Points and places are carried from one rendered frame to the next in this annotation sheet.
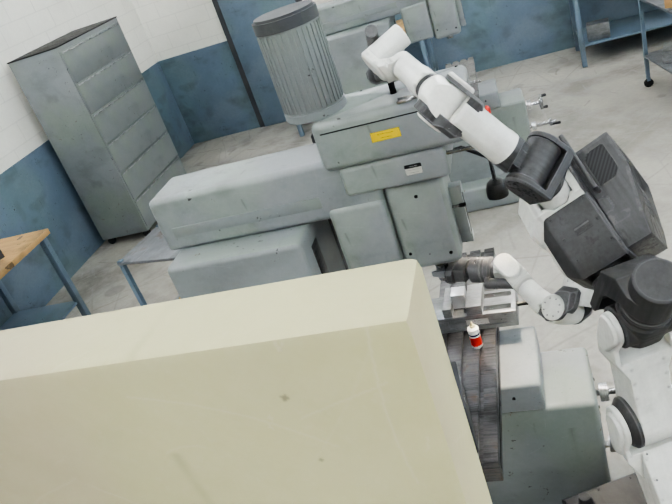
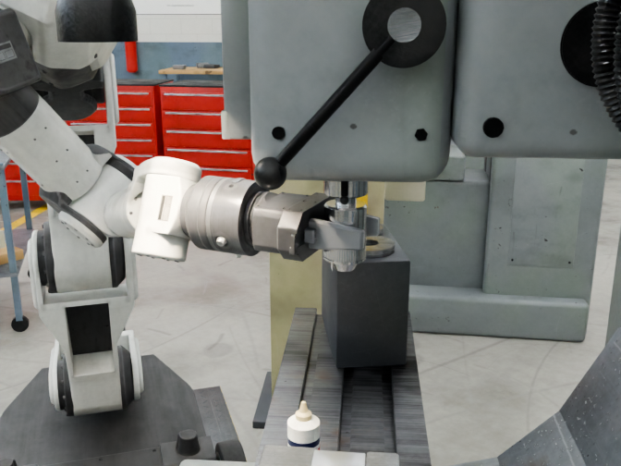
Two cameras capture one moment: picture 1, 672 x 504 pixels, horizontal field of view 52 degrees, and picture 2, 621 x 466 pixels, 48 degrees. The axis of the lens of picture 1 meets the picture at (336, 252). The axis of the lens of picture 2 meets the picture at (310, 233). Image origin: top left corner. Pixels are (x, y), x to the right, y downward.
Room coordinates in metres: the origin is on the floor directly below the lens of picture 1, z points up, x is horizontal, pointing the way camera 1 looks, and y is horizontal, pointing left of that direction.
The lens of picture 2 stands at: (2.76, -0.57, 1.46)
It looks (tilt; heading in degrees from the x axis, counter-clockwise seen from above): 17 degrees down; 164
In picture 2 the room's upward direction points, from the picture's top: straight up
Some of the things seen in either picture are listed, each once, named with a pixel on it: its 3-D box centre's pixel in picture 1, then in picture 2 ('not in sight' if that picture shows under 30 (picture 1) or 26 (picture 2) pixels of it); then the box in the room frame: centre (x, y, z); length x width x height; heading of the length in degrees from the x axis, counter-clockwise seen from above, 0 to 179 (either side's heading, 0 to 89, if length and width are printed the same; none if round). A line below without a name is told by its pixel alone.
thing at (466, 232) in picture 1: (461, 212); (240, 34); (2.01, -0.43, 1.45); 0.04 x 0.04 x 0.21; 70
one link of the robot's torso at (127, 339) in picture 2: not in sight; (96, 371); (1.20, -0.64, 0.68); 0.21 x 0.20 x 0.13; 1
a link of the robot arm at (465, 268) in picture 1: (467, 270); (270, 222); (1.99, -0.40, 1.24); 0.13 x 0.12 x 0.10; 141
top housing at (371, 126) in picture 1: (395, 117); not in sight; (2.06, -0.31, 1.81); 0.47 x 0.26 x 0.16; 70
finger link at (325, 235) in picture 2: not in sight; (334, 237); (2.07, -0.35, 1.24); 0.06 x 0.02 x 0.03; 51
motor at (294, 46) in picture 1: (300, 63); not in sight; (2.14, -0.09, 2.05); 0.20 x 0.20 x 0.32
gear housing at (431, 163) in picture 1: (397, 157); not in sight; (2.07, -0.29, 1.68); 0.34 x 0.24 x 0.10; 70
